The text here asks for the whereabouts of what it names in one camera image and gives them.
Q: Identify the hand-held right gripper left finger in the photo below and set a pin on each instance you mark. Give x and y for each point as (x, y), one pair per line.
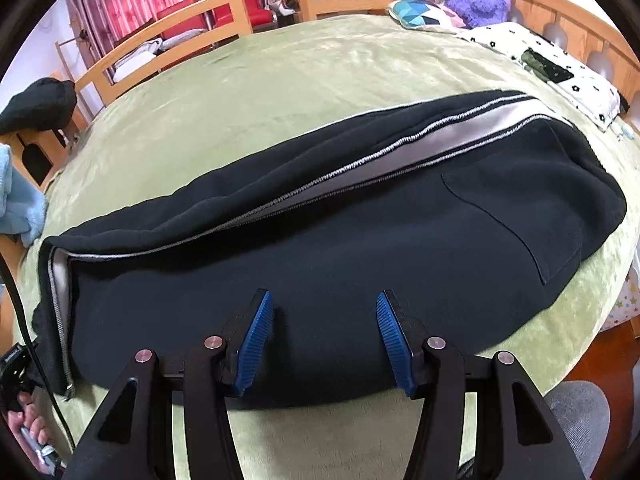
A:
(254, 342)

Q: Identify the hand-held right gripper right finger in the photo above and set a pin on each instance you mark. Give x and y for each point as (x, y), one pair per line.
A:
(395, 345)

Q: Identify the black pants with grey stripe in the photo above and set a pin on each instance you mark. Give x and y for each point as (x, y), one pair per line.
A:
(300, 270)

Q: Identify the person's left hand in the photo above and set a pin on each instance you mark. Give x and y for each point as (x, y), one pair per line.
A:
(27, 422)

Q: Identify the light blue fleece blanket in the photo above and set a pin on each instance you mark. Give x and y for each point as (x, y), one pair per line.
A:
(20, 195)

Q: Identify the person's right leg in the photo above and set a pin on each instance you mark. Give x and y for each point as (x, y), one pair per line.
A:
(575, 420)

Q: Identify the white star patterned bin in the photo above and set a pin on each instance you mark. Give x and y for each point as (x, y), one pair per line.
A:
(622, 305)

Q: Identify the black garment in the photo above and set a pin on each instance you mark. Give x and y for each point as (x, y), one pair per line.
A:
(37, 105)

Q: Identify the green fleece bed blanket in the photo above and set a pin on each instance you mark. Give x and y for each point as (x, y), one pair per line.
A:
(300, 65)

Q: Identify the wooden coat rack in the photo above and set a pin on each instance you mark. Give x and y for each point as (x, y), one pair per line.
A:
(67, 62)

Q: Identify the white floral pillow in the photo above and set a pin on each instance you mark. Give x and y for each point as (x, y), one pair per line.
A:
(580, 92)

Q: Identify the dark green cloth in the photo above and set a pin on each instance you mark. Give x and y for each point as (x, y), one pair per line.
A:
(545, 65)

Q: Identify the geometric patterned pillow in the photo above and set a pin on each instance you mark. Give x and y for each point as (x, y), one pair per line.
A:
(425, 14)

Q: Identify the wooden bed frame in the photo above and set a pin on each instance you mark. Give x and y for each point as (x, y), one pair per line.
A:
(200, 7)

